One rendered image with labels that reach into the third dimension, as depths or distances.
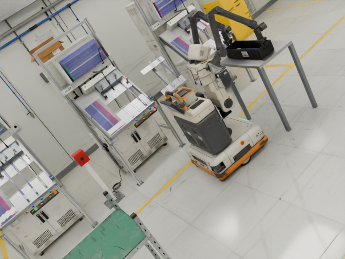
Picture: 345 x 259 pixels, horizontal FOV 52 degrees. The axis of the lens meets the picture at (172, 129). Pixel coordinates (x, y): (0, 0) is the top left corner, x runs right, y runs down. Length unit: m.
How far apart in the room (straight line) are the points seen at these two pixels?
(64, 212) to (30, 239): 0.46
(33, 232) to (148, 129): 1.83
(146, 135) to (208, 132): 1.46
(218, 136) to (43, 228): 2.32
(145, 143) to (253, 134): 1.61
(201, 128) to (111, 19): 3.40
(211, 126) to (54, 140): 3.24
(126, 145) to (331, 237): 2.71
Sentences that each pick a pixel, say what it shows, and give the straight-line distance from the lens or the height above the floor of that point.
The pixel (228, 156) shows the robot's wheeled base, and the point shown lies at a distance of 3.49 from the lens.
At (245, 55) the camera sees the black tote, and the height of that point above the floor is 0.85.
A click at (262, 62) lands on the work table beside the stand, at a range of 3.52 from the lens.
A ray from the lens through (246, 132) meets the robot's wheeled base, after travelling 3.60.
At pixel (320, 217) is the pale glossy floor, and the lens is 2.91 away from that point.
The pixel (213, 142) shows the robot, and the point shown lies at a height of 0.44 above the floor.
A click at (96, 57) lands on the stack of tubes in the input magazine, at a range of 4.48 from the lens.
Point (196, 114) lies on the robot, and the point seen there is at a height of 0.77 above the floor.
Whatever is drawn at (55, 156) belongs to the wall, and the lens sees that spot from 6.01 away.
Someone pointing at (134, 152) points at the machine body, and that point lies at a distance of 4.60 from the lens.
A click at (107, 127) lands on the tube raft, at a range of 4.16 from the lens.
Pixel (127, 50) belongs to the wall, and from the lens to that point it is 6.28.
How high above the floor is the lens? 2.11
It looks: 24 degrees down
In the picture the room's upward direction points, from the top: 32 degrees counter-clockwise
